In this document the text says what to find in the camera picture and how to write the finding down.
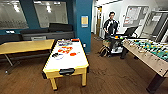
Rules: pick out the long dark bench sofa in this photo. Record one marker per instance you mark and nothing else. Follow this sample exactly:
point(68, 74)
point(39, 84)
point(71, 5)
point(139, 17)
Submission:
point(10, 38)

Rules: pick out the green foosball table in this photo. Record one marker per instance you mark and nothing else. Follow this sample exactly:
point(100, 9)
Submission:
point(150, 51)

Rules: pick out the yellow wall poster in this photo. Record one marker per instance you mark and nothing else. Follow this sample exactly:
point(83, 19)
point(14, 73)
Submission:
point(84, 21)

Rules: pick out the low white wall outlet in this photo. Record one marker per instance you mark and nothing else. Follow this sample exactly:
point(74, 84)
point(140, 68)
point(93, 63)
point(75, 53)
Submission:
point(84, 45)

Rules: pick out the air hockey table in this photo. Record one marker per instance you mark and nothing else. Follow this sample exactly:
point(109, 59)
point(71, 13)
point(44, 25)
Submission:
point(71, 63)

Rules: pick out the brown backpack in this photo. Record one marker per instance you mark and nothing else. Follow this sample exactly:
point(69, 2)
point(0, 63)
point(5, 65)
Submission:
point(104, 51)

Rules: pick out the red flat object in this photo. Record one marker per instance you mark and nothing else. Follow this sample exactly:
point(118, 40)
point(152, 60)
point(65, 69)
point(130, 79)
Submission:
point(75, 40)

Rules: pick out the dark glass wall window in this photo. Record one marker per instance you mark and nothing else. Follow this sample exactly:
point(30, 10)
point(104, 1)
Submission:
point(50, 14)
point(13, 15)

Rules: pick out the black power unit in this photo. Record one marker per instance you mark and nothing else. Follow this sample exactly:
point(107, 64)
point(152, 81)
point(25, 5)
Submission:
point(67, 71)

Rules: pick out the small grey rectangular panel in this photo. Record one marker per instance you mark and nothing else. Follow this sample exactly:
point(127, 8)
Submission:
point(39, 38)

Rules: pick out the grey wall bulletin board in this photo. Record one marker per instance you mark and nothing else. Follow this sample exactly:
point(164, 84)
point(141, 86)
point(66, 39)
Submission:
point(135, 16)

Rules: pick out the grey tabletop box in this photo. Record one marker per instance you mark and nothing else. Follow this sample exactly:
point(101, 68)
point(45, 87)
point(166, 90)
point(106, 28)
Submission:
point(64, 42)

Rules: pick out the brown wooden door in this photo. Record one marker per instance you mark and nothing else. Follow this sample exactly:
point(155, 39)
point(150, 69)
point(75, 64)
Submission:
point(99, 20)

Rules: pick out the person in dark shirt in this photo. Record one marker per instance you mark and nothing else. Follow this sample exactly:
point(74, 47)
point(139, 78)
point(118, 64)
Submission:
point(110, 25)

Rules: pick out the dark high-back sofa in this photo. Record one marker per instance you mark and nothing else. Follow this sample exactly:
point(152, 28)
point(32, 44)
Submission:
point(53, 31)

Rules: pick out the black ping pong paddle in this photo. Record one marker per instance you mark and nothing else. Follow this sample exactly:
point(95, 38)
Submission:
point(55, 54)

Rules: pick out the tan open basket box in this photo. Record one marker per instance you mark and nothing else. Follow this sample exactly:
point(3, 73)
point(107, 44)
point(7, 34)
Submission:
point(107, 43)

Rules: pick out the wooden table metal legs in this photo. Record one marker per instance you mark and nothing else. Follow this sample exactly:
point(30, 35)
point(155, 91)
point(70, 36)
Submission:
point(26, 46)

